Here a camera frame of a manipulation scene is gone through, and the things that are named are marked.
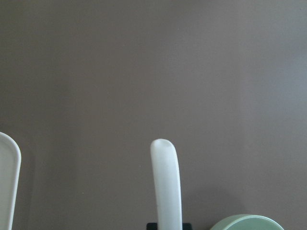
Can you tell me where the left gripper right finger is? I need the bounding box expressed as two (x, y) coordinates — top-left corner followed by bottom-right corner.
(182, 223), (192, 230)

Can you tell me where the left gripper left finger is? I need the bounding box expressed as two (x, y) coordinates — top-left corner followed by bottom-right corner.
(146, 222), (158, 230)

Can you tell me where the white rectangular tray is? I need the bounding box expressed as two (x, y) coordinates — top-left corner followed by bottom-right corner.
(0, 132), (22, 230)

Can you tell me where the light green bowl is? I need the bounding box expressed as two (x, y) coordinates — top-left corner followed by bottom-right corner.
(211, 214), (284, 230)

